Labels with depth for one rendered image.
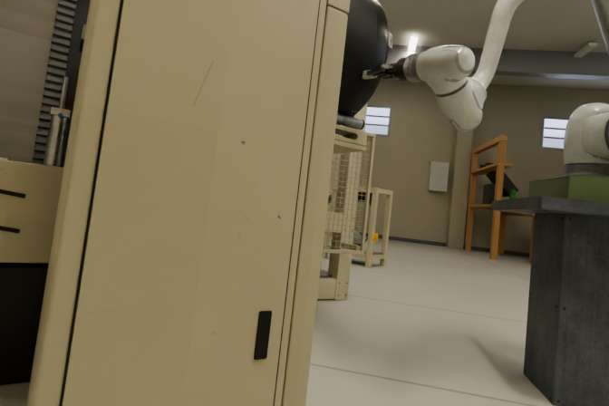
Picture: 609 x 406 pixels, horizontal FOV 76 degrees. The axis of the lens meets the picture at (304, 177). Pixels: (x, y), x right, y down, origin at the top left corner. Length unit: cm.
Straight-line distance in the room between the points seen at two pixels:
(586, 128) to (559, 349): 74
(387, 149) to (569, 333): 779
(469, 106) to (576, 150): 50
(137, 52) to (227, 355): 45
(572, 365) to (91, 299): 142
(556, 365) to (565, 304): 20
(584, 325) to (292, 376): 109
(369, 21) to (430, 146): 772
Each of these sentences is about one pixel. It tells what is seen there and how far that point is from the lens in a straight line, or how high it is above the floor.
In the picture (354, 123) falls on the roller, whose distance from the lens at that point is 161.
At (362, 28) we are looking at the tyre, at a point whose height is 120.
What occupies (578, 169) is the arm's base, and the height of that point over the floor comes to 77.
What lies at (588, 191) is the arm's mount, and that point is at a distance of 151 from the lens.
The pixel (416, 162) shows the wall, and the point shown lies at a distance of 911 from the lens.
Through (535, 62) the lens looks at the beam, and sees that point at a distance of 808.
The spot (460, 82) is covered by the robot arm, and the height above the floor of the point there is 95.
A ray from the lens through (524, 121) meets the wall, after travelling 975.
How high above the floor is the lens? 54
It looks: 4 degrees up
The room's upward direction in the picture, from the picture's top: 6 degrees clockwise
